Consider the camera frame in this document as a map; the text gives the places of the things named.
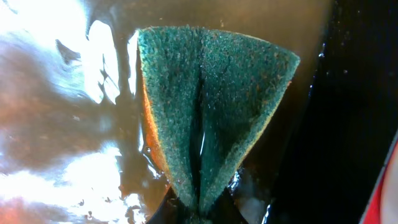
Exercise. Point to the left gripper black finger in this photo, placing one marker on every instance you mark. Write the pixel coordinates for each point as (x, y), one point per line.
(173, 211)

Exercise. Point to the green yellow sponge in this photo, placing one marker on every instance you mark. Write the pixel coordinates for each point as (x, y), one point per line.
(208, 97)

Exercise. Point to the black water tray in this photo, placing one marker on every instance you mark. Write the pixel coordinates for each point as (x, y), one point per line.
(72, 140)

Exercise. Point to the red plastic serving tray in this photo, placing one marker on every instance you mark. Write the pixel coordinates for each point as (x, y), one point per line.
(372, 212)

